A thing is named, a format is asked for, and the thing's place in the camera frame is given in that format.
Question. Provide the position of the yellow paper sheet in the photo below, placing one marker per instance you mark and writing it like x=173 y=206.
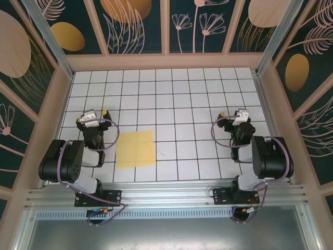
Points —
x=135 y=149

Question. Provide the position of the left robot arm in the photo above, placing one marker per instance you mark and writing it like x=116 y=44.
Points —
x=56 y=161

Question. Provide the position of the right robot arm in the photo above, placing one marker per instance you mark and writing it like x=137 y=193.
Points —
x=275 y=159

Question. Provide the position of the grey metal sheet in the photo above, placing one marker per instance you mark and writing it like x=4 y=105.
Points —
x=166 y=234

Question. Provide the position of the small electronics connector board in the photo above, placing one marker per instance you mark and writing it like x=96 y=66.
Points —
x=100 y=211
x=249 y=210

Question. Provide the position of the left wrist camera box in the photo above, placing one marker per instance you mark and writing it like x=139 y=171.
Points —
x=89 y=118

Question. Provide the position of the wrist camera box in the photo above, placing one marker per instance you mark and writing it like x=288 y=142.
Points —
x=240 y=118
x=89 y=118

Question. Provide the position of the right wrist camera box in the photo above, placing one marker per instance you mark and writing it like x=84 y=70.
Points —
x=240 y=118

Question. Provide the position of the aluminium side rail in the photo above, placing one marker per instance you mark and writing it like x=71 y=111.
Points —
x=265 y=104

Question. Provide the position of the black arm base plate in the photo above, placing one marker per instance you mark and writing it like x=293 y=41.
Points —
x=221 y=196
x=114 y=196

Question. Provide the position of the aluminium frame post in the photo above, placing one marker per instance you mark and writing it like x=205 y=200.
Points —
x=280 y=39
x=49 y=39

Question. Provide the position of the aluminium mounting rail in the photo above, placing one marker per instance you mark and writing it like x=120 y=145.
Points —
x=166 y=194

